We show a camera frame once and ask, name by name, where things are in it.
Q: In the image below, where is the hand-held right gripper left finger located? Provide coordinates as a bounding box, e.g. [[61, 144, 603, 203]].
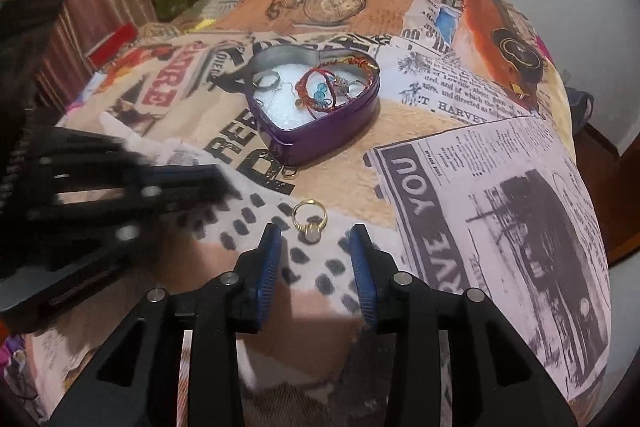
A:
[[47, 223, 284, 427]]

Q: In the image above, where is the purple heart-shaped tin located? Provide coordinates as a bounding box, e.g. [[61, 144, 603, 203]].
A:
[[245, 44, 382, 166]]

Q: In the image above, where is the red box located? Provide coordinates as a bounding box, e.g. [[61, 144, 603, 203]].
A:
[[84, 23, 139, 64]]

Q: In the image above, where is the blue bead earring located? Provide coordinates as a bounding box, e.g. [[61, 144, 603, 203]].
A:
[[312, 79, 334, 106]]

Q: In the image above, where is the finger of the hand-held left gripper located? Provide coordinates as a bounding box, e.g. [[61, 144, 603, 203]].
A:
[[10, 202, 167, 279], [27, 126, 224, 214]]

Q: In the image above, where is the striped cloth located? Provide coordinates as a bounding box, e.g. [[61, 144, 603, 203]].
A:
[[199, 0, 257, 24]]

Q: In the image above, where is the printed newspaper-pattern blanket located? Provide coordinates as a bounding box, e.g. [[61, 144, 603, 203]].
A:
[[25, 0, 614, 427]]

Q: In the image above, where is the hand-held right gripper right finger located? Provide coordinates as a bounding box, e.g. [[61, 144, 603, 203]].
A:
[[348, 223, 584, 427]]

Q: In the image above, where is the gold ring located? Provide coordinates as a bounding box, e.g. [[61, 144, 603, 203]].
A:
[[291, 199, 329, 244]]

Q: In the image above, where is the silver ring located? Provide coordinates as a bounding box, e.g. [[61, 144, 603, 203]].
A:
[[252, 69, 284, 92]]

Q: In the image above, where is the beaded bracelet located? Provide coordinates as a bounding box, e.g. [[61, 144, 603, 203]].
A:
[[345, 54, 379, 76]]

